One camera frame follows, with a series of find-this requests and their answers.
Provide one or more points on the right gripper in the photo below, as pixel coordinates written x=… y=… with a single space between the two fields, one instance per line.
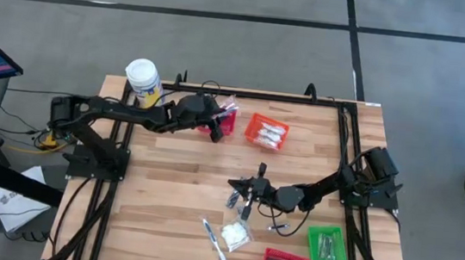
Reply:
x=261 y=172

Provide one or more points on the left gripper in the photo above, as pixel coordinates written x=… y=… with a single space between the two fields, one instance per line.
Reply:
x=215 y=131

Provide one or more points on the bagged white cotton balls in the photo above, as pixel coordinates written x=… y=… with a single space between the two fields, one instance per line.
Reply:
x=234 y=235

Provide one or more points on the bagged silver nail clipper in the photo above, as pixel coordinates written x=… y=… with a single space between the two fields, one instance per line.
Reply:
x=279 y=227
x=331 y=246
x=322 y=247

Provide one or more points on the bagged toothbrush blue bristles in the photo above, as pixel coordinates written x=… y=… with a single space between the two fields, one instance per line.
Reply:
x=214 y=238

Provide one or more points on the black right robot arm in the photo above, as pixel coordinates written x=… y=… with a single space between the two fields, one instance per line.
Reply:
x=330 y=185

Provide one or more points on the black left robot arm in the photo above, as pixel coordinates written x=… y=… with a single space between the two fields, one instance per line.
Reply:
x=122 y=112

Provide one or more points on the small red mesh basket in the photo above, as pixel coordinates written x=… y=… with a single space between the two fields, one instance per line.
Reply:
x=228 y=127

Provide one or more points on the orange mesh basket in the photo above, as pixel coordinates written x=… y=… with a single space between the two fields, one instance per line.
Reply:
x=254 y=126

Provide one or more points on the Lysol wipes canister yellow label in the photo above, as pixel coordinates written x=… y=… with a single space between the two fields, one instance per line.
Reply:
x=144 y=79

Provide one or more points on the black cart leg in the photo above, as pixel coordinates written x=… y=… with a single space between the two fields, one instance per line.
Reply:
x=19 y=181

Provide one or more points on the white paper sheets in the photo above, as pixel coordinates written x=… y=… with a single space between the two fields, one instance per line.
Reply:
x=12 y=206

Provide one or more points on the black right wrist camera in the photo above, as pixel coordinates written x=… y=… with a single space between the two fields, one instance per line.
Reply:
x=264 y=189

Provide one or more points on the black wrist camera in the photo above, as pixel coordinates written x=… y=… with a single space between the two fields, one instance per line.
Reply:
x=189 y=107
x=264 y=189

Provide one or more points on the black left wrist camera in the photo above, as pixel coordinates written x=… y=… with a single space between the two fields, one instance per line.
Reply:
x=189 y=107

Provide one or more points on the black aluminium rig frame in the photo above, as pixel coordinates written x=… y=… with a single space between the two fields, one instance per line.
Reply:
x=262 y=95

